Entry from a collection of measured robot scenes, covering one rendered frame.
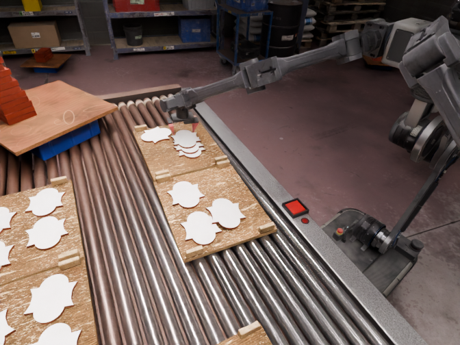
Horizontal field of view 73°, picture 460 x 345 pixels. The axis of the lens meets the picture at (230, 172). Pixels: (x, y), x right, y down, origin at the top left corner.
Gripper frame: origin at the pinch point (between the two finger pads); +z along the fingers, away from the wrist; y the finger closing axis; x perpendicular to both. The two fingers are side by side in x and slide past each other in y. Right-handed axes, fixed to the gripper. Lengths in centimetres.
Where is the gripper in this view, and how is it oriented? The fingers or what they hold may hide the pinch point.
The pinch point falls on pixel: (183, 132)
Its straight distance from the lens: 154.2
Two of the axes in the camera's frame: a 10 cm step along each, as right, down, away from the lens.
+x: -3.3, -6.3, 7.1
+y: 9.4, -1.7, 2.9
